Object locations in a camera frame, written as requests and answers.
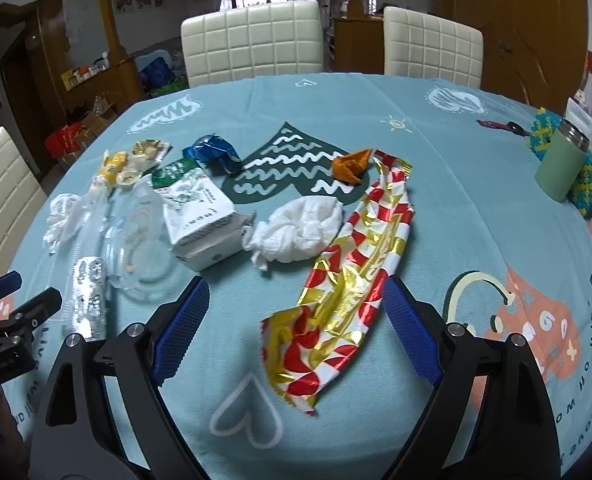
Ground red gold foil wrapper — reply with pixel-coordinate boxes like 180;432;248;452
261;151;414;416

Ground yellow snack wrapper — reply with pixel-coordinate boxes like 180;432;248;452
94;151;128;190

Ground clear round plastic lid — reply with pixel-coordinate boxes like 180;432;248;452
102;182;183;304

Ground cream chair left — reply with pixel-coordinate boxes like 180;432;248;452
0;127;46;276

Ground cream chair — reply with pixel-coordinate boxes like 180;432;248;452
384;6;483;89
181;0;324;88
0;127;46;276

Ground white green milk carton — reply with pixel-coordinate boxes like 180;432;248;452
151;157;256;272

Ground silver pill blister pack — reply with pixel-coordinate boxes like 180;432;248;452
70;257;107;340

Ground clear plastic tray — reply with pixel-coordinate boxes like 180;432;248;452
63;190;129;336

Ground crumpled white tissue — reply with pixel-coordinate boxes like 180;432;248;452
43;190;108;255

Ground white crumpled paper towel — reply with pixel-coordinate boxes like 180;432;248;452
241;196;343;271

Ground pile of cardboard boxes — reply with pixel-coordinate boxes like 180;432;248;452
44;96;118;168

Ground teal printed tablecloth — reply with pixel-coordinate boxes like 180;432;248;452
4;74;592;479

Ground beige pastry wrapper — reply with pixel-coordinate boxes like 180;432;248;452
116;139;171;188

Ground blue foil wrapper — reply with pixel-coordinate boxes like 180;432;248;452
182;133;243;176

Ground orange crumpled wrapper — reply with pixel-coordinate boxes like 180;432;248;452
332;148;372;185

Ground green thermos cup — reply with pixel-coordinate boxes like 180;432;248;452
534;118;590;203

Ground keys with red tag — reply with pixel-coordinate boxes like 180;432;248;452
477;119;529;138

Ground crocheted teal yellow pouch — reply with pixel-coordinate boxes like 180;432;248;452
528;107;592;219

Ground wooden shelf divider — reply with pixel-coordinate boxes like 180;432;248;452
38;0;145;114

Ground grey sofa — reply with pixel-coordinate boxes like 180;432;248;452
136;49;189;99

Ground cream chair middle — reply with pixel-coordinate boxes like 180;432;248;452
181;0;324;88

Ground cream chair right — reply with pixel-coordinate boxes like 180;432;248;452
384;6;483;89

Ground wooden sideboard cabinet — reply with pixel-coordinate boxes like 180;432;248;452
334;16;385;75

